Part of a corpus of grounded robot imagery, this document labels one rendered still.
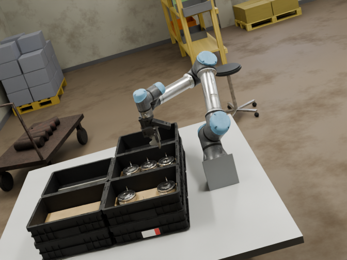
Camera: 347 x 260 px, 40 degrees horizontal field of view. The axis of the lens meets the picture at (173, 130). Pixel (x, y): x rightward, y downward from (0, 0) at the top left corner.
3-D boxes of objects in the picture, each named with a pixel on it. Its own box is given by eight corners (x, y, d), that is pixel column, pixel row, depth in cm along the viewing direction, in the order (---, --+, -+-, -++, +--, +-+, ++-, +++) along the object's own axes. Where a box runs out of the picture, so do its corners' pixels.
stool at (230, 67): (256, 102, 552) (246, 55, 530) (260, 120, 503) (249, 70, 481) (213, 111, 561) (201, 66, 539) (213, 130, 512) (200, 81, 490)
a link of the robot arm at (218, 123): (224, 142, 268) (208, 63, 292) (234, 129, 255) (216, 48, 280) (204, 142, 264) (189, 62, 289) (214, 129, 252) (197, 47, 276)
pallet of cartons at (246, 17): (289, 9, 942) (286, -12, 926) (303, 15, 866) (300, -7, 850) (234, 25, 943) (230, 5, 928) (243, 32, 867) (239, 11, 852)
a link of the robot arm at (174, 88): (195, 70, 301) (136, 103, 277) (201, 60, 292) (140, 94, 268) (207, 83, 299) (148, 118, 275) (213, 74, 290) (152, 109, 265)
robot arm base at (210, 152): (231, 162, 273) (226, 147, 277) (227, 155, 259) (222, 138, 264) (206, 171, 275) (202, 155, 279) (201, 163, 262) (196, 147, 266)
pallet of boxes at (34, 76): (28, 95, 872) (4, 37, 829) (67, 83, 870) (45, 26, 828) (15, 115, 769) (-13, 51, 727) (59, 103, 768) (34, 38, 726)
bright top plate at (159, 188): (175, 179, 256) (175, 178, 256) (174, 189, 247) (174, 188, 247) (158, 183, 258) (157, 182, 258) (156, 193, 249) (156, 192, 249)
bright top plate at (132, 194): (136, 189, 259) (136, 188, 259) (134, 198, 250) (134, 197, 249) (119, 193, 260) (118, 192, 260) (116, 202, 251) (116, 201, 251)
